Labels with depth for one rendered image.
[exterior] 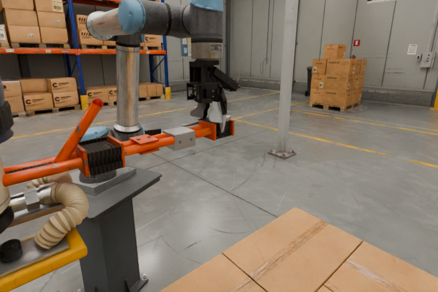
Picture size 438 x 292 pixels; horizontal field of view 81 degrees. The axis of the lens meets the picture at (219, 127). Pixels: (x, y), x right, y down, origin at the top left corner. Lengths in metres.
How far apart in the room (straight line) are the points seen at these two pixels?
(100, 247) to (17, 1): 6.82
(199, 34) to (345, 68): 6.88
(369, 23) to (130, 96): 9.39
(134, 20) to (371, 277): 1.31
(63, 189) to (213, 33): 0.50
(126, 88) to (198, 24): 0.76
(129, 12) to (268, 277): 1.10
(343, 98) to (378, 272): 6.40
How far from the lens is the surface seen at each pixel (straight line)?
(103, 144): 0.66
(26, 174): 0.59
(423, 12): 9.95
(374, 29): 10.18
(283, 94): 3.81
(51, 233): 0.55
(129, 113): 1.46
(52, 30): 7.94
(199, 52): 0.73
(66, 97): 7.99
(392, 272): 1.47
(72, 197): 0.58
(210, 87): 0.73
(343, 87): 7.53
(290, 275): 1.29
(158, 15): 0.79
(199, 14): 0.73
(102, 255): 1.70
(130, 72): 1.39
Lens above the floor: 1.44
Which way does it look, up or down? 16 degrees down
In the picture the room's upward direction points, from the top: straight up
